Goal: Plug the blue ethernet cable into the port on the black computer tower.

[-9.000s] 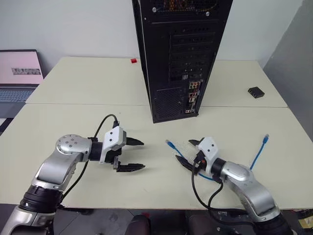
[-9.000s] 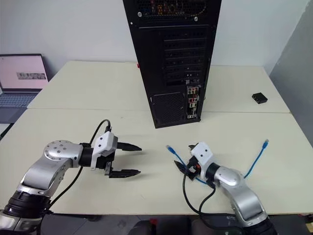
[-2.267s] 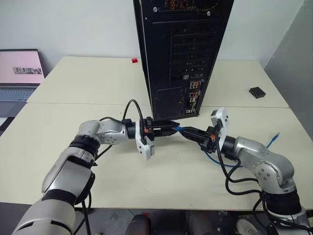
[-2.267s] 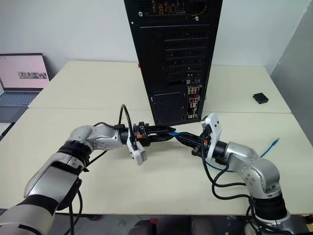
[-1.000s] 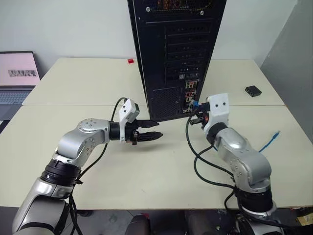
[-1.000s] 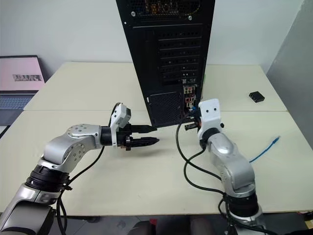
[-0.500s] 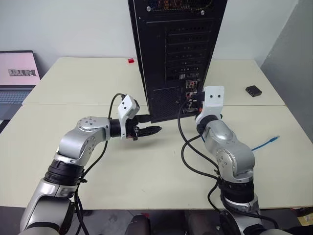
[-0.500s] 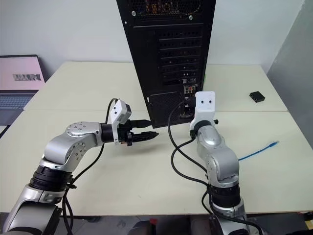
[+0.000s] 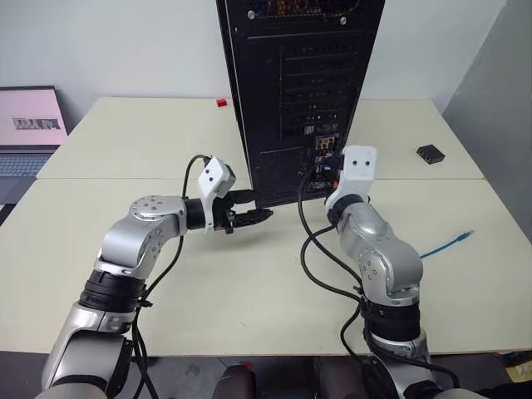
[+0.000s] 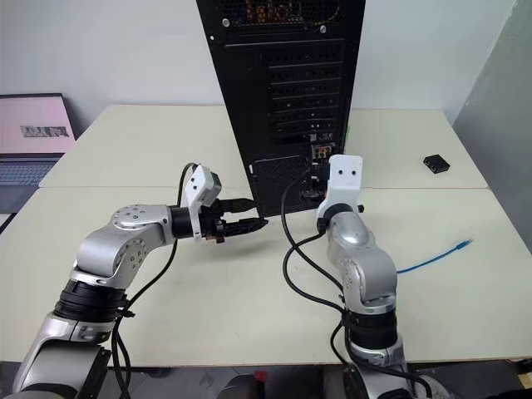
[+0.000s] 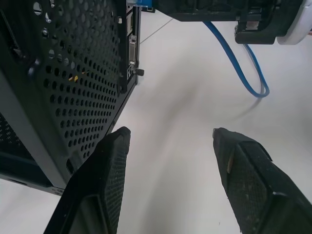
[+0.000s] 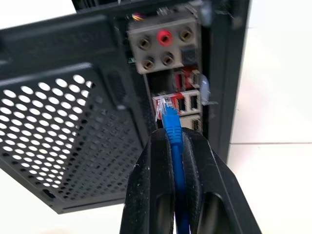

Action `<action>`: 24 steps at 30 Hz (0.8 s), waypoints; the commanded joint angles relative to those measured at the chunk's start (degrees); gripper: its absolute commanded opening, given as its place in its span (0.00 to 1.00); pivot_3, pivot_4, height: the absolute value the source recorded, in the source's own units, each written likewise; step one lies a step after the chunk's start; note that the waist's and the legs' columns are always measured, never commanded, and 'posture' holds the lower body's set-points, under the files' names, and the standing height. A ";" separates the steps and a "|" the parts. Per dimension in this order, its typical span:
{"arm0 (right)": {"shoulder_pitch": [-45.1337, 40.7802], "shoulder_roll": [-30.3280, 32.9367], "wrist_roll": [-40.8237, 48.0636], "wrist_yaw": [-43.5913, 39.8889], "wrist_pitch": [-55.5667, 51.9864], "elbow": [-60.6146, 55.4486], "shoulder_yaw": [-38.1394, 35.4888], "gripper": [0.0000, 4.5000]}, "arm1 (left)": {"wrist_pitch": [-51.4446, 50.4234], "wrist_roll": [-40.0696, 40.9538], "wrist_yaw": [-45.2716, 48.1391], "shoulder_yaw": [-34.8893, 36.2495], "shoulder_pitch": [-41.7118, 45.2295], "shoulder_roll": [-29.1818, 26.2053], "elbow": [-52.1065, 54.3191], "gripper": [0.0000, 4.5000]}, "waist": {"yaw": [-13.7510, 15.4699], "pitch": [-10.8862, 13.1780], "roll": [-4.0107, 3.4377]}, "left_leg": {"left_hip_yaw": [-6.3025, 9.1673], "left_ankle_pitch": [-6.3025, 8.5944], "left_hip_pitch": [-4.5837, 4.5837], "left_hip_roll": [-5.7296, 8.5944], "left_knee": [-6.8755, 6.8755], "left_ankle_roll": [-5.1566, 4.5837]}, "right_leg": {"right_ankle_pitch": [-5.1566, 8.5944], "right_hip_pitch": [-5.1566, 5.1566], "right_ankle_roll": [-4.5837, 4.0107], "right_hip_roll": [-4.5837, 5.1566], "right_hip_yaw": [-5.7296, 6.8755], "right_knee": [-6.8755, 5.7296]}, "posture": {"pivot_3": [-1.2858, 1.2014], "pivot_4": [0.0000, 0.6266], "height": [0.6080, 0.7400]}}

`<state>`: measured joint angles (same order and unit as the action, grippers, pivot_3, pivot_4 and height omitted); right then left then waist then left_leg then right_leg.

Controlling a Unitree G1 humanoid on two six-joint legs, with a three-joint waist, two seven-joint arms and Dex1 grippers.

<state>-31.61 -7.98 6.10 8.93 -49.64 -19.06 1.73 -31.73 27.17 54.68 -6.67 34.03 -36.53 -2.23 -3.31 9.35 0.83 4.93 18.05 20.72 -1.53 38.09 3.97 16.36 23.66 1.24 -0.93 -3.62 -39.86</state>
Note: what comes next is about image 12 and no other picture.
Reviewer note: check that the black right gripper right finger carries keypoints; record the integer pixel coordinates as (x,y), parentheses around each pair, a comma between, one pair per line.
(219,190)

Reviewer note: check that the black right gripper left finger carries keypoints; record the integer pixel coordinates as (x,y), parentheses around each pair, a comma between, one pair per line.
(146,185)

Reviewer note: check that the black computer tower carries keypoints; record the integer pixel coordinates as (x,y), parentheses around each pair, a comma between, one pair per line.
(80,97)

